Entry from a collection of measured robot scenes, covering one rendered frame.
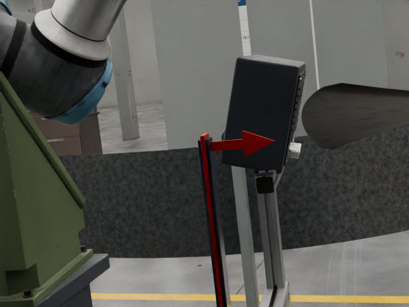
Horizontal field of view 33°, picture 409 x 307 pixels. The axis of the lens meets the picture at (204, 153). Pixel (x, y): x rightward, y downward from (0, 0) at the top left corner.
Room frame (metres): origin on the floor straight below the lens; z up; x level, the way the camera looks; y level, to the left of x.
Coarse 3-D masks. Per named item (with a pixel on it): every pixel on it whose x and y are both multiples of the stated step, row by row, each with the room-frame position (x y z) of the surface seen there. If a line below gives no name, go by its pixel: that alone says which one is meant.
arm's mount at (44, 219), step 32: (0, 96) 0.77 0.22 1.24; (0, 128) 0.77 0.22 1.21; (32, 128) 0.83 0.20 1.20; (0, 160) 0.77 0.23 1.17; (32, 160) 0.83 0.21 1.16; (0, 192) 0.78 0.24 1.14; (32, 192) 0.82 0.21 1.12; (64, 192) 0.91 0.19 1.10; (0, 224) 0.78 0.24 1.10; (32, 224) 0.80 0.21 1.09; (64, 224) 0.89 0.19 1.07; (0, 256) 0.78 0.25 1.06; (32, 256) 0.79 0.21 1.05; (64, 256) 0.88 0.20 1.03; (0, 288) 0.78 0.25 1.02; (32, 288) 0.79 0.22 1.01
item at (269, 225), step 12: (264, 204) 1.14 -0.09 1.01; (276, 204) 1.14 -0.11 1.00; (264, 216) 1.14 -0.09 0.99; (276, 216) 1.13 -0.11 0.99; (264, 228) 1.14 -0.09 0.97; (276, 228) 1.13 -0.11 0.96; (264, 240) 1.14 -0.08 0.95; (276, 240) 1.13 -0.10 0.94; (264, 252) 1.14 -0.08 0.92; (276, 252) 1.13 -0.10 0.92; (264, 264) 1.14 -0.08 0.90; (276, 264) 1.13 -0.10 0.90; (276, 276) 1.13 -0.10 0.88; (276, 288) 1.13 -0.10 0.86
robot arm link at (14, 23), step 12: (0, 0) 0.99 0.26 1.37; (0, 12) 0.98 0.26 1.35; (0, 24) 0.96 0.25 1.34; (12, 24) 0.97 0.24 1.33; (24, 24) 0.99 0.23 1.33; (0, 36) 0.95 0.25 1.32; (12, 36) 0.96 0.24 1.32; (0, 48) 0.94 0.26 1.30; (12, 48) 0.95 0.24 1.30; (0, 60) 0.94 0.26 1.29; (12, 60) 0.95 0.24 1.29
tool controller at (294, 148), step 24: (240, 72) 1.19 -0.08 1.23; (264, 72) 1.19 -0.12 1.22; (288, 72) 1.18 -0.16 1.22; (240, 96) 1.19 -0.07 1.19; (264, 96) 1.19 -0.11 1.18; (288, 96) 1.18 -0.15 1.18; (240, 120) 1.20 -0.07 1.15; (264, 120) 1.19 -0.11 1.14; (288, 120) 1.18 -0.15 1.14; (288, 144) 1.20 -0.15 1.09; (264, 168) 1.19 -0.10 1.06
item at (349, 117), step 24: (312, 96) 0.51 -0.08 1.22; (336, 96) 0.50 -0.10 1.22; (360, 96) 0.50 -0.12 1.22; (384, 96) 0.49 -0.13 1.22; (408, 96) 0.49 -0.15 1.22; (312, 120) 0.59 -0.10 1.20; (336, 120) 0.60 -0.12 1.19; (360, 120) 0.61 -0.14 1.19; (384, 120) 0.62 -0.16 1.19; (408, 120) 0.64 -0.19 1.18; (336, 144) 0.68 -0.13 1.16
